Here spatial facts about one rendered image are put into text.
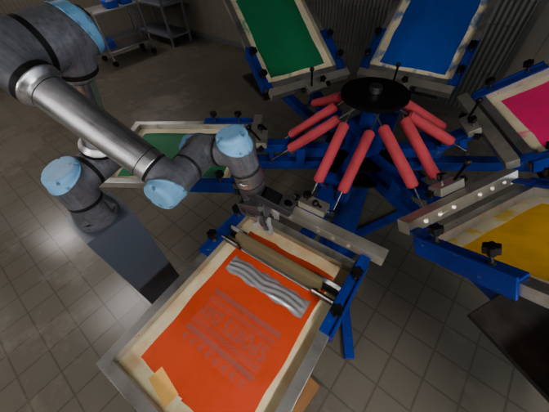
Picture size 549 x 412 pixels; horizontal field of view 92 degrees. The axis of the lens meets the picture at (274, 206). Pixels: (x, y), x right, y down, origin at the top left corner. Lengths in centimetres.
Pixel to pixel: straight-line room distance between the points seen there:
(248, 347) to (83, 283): 190
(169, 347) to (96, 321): 142
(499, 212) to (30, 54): 140
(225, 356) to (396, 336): 136
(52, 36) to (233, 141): 42
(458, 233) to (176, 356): 105
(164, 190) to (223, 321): 61
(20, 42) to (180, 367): 92
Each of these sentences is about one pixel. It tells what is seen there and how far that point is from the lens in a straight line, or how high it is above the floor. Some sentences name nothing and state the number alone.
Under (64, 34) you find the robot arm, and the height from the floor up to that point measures 177.
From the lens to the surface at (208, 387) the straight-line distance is 102.
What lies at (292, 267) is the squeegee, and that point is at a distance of 99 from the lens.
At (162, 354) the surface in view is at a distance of 109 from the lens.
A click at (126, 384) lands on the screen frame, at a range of 108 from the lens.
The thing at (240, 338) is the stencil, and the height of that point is 96.
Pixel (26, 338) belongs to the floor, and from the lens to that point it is 273.
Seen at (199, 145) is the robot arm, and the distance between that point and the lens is 66.
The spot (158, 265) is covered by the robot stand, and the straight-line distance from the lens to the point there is 136.
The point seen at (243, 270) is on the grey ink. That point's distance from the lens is 111.
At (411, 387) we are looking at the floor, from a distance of 207.
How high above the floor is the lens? 194
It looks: 49 degrees down
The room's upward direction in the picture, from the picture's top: 5 degrees counter-clockwise
